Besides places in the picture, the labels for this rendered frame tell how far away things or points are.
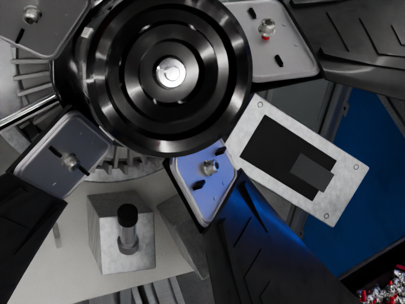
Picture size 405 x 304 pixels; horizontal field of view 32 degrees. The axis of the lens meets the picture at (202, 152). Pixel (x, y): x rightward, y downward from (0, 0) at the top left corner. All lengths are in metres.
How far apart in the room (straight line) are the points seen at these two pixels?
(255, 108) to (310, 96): 1.24
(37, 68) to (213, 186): 0.19
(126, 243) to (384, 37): 0.30
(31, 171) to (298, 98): 1.42
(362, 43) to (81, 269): 0.40
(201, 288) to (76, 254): 0.99
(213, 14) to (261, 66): 0.08
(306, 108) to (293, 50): 1.38
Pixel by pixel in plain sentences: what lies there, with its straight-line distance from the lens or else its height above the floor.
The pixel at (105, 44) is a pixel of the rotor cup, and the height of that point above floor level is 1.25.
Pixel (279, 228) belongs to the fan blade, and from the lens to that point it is 0.65.
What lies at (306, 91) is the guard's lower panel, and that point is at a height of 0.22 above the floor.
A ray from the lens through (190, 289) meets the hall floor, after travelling 1.76.
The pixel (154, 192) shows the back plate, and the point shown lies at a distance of 0.80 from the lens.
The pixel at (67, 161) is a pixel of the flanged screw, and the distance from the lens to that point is 0.54.
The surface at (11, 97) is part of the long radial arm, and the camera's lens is 0.64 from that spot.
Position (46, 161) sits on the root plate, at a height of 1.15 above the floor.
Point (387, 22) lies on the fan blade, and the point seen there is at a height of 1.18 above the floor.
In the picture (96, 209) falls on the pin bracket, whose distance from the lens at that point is 0.73.
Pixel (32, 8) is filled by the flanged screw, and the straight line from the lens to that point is 0.53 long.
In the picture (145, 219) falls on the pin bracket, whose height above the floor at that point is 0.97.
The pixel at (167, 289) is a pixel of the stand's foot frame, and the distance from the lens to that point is 1.67.
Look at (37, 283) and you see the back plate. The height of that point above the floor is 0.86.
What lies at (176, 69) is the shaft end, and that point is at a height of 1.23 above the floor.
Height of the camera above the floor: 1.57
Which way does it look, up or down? 52 degrees down
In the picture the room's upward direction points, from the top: 7 degrees clockwise
